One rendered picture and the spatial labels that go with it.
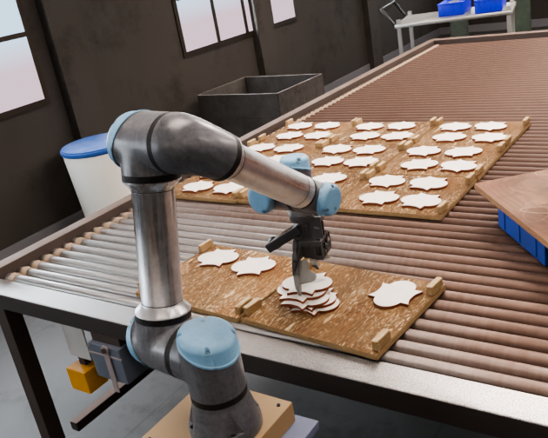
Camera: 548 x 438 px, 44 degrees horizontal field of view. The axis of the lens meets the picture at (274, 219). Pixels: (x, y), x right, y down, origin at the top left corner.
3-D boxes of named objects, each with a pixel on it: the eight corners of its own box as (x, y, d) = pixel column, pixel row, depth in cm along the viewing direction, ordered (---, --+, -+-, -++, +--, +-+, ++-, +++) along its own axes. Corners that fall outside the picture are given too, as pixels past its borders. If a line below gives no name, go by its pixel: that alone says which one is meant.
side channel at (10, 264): (5, 293, 237) (-3, 268, 233) (-4, 290, 240) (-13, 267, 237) (435, 52, 535) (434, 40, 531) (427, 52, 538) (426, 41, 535)
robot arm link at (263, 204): (277, 188, 151) (307, 171, 158) (241, 182, 158) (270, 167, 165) (283, 220, 154) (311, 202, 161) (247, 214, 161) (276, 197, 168)
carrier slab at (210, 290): (238, 323, 177) (237, 318, 176) (136, 296, 202) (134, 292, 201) (313, 265, 201) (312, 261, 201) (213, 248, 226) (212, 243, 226)
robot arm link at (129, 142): (170, 390, 134) (147, 114, 120) (123, 369, 143) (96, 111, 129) (213, 368, 142) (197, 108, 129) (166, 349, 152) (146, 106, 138)
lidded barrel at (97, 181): (121, 209, 573) (99, 130, 548) (171, 215, 541) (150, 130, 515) (69, 237, 531) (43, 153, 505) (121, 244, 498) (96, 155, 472)
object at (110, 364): (129, 397, 197) (113, 345, 190) (96, 387, 204) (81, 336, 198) (155, 375, 205) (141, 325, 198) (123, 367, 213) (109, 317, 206)
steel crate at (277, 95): (252, 139, 721) (241, 76, 697) (335, 139, 664) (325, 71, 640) (206, 163, 662) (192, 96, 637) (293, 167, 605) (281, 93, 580)
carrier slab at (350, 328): (377, 361, 151) (376, 355, 150) (241, 322, 177) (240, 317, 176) (445, 289, 175) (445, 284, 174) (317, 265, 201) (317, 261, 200)
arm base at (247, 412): (240, 458, 129) (231, 416, 125) (176, 442, 136) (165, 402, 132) (275, 408, 141) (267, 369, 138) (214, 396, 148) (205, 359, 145)
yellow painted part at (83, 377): (90, 394, 211) (70, 330, 203) (71, 388, 216) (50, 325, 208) (109, 380, 217) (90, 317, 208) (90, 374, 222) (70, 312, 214)
